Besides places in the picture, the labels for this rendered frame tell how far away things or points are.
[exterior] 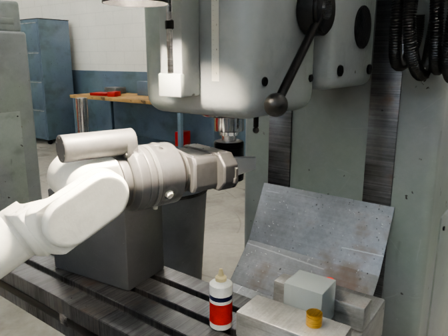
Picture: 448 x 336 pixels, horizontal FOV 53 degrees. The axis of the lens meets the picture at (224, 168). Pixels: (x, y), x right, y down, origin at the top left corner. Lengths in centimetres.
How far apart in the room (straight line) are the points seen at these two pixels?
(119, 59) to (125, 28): 48
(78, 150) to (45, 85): 732
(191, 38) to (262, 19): 9
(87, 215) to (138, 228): 40
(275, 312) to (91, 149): 34
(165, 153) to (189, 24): 17
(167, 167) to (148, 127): 640
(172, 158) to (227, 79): 13
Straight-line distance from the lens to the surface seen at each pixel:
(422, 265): 104
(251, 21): 58
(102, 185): 54
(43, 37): 790
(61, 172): 60
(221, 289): 79
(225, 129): 68
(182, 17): 59
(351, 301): 72
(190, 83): 59
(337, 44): 74
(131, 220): 92
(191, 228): 267
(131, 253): 94
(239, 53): 57
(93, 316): 90
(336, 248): 102
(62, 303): 98
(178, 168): 61
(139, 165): 58
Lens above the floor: 139
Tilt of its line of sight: 14 degrees down
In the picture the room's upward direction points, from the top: straight up
